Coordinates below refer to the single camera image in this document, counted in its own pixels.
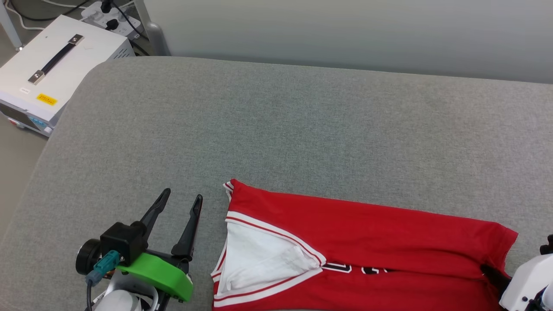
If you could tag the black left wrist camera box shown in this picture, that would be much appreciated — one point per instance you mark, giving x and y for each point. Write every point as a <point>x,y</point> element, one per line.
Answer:
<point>123,242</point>

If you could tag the white partition panel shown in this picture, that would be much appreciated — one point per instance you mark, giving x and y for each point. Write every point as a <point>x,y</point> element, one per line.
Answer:
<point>345,34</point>

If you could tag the black left round motor housing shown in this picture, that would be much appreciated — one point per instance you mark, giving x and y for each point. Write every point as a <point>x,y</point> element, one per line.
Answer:
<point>87,257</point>

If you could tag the black power plug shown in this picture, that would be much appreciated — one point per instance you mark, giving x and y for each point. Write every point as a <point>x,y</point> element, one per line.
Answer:
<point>112,24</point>
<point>106,5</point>

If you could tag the white power supply box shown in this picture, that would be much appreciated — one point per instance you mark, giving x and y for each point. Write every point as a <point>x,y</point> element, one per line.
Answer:
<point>65,69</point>

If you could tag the white power strip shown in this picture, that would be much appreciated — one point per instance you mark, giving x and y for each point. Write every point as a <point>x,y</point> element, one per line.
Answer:
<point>110,17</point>

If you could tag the white table leg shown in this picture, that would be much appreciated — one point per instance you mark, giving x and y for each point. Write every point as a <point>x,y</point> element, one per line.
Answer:
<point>11,26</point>

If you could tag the red and white jersey shirt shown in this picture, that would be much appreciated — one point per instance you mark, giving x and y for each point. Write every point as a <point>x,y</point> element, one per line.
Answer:
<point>367,246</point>

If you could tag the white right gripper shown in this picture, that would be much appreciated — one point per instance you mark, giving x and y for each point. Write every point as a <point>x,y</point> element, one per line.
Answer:
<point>527,280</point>

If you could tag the grey partition foot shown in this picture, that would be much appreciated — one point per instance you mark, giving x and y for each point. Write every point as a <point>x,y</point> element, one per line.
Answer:
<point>154,36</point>

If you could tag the yellow box label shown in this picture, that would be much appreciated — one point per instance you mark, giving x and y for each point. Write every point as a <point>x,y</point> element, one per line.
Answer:
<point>46,99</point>

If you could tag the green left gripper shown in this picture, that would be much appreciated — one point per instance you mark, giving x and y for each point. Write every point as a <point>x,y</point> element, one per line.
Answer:
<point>162,274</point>

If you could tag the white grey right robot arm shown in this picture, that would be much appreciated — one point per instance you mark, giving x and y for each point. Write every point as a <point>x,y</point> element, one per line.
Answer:
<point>548,297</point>

